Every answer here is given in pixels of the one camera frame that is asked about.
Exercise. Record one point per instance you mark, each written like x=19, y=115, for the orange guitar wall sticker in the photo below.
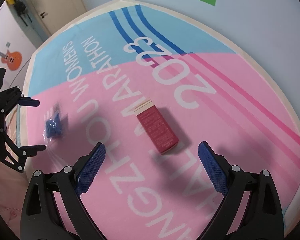
x=11, y=59

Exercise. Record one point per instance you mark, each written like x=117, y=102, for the cream door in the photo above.
x=57, y=5

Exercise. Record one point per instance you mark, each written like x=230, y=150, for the red rectangular carton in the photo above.
x=157, y=127

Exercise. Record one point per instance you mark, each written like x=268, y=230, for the clear bag with blue item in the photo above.
x=53, y=127

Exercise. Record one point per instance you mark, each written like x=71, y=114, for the black hanging bag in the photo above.
x=21, y=10

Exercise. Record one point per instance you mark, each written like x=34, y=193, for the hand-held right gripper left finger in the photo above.
x=90, y=170

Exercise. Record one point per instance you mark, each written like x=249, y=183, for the pink and blue printed cloth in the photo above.
x=215, y=120

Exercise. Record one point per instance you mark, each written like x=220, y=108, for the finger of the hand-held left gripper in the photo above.
x=30, y=102
x=32, y=151

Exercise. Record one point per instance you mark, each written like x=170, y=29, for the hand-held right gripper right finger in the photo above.
x=212, y=168

